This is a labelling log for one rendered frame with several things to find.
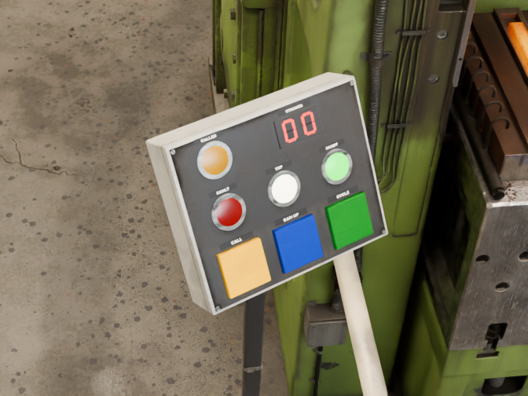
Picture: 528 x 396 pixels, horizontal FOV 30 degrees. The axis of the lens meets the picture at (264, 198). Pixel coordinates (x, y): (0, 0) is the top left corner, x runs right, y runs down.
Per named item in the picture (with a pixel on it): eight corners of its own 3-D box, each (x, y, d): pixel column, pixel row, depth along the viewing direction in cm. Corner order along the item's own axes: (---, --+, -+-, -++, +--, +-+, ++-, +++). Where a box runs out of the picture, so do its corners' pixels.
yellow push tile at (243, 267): (272, 280, 155) (261, 238, 153) (231, 299, 152) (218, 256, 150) (266, 277, 157) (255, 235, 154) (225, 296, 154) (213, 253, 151)
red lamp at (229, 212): (244, 228, 151) (245, 208, 147) (214, 229, 150) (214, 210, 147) (243, 213, 153) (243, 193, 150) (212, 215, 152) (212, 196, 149)
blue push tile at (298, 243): (324, 256, 159) (314, 214, 157) (285, 274, 156) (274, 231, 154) (318, 253, 160) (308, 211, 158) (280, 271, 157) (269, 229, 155)
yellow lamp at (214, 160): (231, 177, 148) (231, 155, 145) (199, 178, 147) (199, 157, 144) (229, 162, 150) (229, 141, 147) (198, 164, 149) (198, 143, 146)
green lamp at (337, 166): (351, 181, 158) (353, 162, 155) (323, 184, 158) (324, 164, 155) (348, 168, 160) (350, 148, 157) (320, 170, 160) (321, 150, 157)
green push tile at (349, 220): (374, 233, 163) (365, 191, 160) (337, 250, 160) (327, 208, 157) (368, 231, 164) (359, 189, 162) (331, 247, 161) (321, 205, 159)
